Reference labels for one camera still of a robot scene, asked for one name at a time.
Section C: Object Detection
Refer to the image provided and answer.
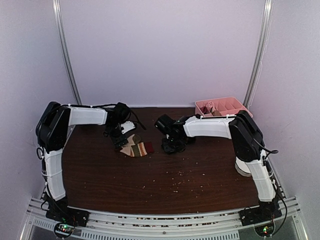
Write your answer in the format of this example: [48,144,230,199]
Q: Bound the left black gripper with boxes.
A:
[105,122,128,149]

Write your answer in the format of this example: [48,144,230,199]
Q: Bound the striped beige green sock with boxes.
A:
[120,134,155,158]

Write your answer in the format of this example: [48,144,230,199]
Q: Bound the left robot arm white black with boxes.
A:
[35,101,142,227]

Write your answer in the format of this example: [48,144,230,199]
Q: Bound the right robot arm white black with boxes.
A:
[154,110,282,226]

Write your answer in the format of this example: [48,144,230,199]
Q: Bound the rolled socks in box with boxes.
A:
[200,100,222,117]

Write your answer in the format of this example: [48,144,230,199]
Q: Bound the pink divided organizer box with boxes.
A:
[195,97,253,118]

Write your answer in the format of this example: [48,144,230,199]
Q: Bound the white scalloped bowl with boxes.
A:
[234,158,252,177]

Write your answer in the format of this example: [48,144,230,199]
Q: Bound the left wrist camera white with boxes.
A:
[120,120,136,134]

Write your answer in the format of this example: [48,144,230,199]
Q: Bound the left aluminium frame post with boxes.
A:
[52,0,82,105]

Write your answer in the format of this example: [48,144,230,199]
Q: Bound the aluminium frame post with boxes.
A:
[52,0,82,105]
[243,0,274,109]

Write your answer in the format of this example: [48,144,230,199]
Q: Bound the right aluminium frame post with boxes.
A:
[243,0,274,109]

